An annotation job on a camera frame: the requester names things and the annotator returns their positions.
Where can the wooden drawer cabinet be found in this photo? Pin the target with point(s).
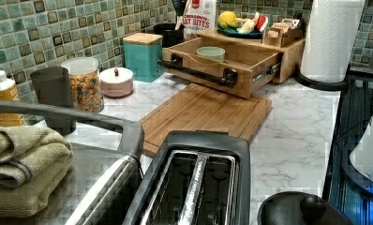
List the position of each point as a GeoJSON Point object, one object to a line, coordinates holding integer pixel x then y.
{"type": "Point", "coordinates": [291, 55]}

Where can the bamboo cutting board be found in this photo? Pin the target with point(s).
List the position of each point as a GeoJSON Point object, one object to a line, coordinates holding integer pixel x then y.
{"type": "Point", "coordinates": [201, 108]}

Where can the black toaster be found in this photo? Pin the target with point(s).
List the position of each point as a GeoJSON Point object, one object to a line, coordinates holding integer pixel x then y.
{"type": "Point", "coordinates": [196, 178]}

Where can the light green bowl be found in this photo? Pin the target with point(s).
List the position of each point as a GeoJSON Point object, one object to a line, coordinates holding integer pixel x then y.
{"type": "Point", "coordinates": [212, 53]}

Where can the teal canister wooden lid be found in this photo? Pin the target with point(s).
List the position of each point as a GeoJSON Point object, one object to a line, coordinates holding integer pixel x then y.
{"type": "Point", "coordinates": [142, 51]}

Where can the pink round lidded container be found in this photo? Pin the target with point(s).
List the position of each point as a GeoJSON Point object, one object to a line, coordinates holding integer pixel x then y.
{"type": "Point", "coordinates": [116, 82]}

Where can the black utensil holder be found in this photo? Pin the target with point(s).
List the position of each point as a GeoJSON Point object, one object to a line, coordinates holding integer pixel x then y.
{"type": "Point", "coordinates": [171, 36]}

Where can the teal plate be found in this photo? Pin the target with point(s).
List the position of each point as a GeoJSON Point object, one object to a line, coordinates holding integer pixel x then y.
{"type": "Point", "coordinates": [229, 32]}

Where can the wooden spoon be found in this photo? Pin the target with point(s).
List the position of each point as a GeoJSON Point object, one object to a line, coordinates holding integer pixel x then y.
{"type": "Point", "coordinates": [180, 7]}

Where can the cinnamon oat bites box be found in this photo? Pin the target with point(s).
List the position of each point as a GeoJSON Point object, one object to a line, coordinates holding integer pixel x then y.
{"type": "Point", "coordinates": [200, 15]}

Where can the clear cereal jar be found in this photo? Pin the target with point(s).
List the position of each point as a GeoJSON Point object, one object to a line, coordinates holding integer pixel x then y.
{"type": "Point", "coordinates": [84, 84]}

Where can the yellow plush lemon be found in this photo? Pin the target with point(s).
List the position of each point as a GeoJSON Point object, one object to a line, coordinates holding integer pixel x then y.
{"type": "Point", "coordinates": [227, 19]}

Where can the plush banana toy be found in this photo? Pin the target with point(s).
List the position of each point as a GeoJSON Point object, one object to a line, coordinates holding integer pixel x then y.
{"type": "Point", "coordinates": [247, 25]}

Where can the toaster oven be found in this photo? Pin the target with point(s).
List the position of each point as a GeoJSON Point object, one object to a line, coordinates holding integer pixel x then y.
{"type": "Point", "coordinates": [100, 183]}

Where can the red white plush toy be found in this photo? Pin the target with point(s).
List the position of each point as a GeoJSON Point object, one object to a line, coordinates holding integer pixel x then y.
{"type": "Point", "coordinates": [261, 23]}

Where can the wooden tea bag box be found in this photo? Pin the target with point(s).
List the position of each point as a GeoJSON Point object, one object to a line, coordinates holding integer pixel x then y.
{"type": "Point", "coordinates": [283, 33]}

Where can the dark grey cup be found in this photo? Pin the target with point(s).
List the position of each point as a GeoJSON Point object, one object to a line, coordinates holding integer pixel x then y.
{"type": "Point", "coordinates": [52, 87]}

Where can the black round knob object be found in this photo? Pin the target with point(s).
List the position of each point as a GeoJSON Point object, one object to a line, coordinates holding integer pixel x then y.
{"type": "Point", "coordinates": [299, 208]}

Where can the black paper towel holder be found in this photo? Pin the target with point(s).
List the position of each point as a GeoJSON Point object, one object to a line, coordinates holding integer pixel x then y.
{"type": "Point", "coordinates": [323, 86]}

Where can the folded beige towel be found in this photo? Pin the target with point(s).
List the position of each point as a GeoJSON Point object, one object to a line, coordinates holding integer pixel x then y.
{"type": "Point", "coordinates": [33, 161]}

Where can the paper towel roll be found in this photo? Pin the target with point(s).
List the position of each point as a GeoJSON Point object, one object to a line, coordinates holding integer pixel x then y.
{"type": "Point", "coordinates": [330, 36]}

